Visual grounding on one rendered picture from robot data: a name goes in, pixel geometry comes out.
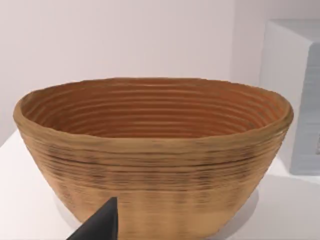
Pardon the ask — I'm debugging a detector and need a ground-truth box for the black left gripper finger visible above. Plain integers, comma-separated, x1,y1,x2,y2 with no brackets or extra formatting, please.
65,196,119,240

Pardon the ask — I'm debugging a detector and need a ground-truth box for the brown woven basket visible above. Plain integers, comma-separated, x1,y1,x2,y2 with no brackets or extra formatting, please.
13,77,294,240

